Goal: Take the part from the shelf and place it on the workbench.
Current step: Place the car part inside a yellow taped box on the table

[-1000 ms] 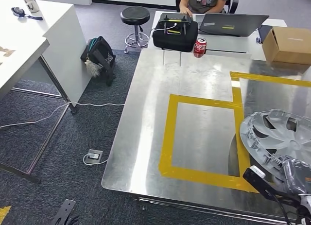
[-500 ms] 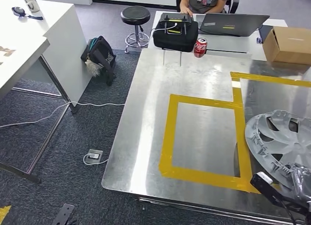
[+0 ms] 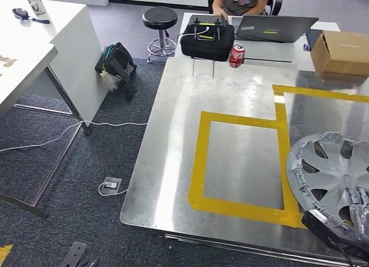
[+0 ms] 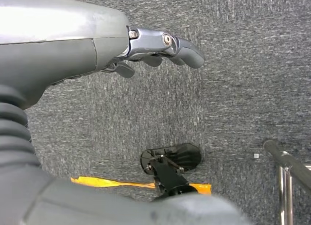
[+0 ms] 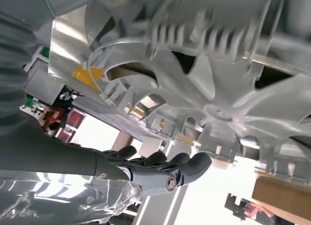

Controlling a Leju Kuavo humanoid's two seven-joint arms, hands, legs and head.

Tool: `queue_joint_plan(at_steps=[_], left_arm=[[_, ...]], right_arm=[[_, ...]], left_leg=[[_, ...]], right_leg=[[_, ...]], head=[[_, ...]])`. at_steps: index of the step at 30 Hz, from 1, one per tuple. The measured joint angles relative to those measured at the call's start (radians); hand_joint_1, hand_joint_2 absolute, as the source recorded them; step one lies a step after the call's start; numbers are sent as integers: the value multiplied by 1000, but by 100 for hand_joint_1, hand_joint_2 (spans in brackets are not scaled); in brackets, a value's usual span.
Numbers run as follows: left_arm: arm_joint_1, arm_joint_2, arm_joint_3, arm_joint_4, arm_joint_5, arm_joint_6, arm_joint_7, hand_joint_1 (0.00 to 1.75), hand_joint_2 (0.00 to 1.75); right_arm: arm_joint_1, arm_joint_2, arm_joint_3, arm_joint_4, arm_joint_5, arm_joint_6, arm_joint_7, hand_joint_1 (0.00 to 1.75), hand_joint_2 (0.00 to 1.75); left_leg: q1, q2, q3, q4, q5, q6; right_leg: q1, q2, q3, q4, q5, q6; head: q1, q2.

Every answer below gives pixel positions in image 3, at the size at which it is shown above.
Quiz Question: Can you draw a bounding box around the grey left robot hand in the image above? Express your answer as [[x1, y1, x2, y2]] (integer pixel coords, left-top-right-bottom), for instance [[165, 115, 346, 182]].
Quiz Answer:
[[79, 257, 101, 267]]

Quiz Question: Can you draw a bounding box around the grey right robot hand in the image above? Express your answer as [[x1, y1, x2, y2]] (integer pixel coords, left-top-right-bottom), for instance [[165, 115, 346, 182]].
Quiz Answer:
[[344, 186, 369, 239]]

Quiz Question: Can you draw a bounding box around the grey plastic wheel hubcap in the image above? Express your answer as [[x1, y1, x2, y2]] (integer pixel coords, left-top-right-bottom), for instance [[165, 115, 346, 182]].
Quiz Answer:
[[286, 131, 369, 245]]

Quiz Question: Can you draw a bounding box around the steel workbench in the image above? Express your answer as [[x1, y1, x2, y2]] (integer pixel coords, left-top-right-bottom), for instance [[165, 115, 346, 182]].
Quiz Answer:
[[119, 57, 369, 267]]

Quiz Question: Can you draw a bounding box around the yellow tape square on workbench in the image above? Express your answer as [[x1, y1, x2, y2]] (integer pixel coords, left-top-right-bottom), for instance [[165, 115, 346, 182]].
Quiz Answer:
[[188, 110, 306, 228]]

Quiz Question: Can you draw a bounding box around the metal floor socket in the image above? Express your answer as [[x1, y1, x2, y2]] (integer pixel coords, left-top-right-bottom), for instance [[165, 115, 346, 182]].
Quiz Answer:
[[98, 176, 129, 197]]

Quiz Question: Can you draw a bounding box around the yellow floor tape marking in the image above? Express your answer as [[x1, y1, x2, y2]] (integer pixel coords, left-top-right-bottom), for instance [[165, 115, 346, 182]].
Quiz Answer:
[[0, 244, 14, 267]]

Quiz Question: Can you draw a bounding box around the brown cardboard box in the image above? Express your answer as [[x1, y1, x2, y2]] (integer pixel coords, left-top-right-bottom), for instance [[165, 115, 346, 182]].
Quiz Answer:
[[310, 30, 369, 77]]

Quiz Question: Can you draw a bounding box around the white fur pompom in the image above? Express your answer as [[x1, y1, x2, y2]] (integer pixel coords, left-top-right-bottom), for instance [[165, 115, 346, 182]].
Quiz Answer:
[[99, 68, 123, 92]]

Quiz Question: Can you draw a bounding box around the black bag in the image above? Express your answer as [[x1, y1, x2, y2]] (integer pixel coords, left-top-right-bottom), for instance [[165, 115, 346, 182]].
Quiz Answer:
[[94, 42, 138, 103]]

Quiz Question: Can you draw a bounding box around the steel table with yellow tape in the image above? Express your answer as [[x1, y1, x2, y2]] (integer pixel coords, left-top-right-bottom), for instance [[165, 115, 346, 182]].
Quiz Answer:
[[0, 43, 91, 220]]

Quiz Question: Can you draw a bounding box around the grey laptop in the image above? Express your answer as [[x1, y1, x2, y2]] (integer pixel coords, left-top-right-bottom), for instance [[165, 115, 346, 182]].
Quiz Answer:
[[235, 15, 320, 44]]

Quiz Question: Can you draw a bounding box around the red cola can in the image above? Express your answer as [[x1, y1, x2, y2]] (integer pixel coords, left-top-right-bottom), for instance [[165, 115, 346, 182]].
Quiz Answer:
[[229, 44, 245, 69]]

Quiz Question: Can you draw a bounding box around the black round stool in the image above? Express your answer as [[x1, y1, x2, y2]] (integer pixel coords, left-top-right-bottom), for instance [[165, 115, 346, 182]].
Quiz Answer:
[[141, 6, 178, 64]]

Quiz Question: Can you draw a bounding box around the black carrying case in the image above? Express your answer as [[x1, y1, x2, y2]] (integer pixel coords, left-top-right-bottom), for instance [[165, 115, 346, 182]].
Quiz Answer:
[[180, 14, 235, 62]]

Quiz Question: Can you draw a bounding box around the white drink bottle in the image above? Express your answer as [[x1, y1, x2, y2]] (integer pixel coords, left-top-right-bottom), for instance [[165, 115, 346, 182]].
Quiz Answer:
[[20, 0, 47, 16]]

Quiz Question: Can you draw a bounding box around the black remote controller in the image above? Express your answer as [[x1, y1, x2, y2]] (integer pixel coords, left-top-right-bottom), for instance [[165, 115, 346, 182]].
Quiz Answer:
[[187, 14, 229, 42]]

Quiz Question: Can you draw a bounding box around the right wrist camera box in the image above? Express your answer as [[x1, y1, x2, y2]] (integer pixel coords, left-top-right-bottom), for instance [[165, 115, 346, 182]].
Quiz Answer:
[[301, 208, 332, 241]]

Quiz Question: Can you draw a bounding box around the white power cable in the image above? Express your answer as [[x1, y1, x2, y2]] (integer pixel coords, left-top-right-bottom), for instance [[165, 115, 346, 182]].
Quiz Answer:
[[0, 120, 148, 153]]

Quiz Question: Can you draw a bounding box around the black device with strap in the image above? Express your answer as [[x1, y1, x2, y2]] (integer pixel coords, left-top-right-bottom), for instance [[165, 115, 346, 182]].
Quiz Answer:
[[12, 7, 51, 25]]

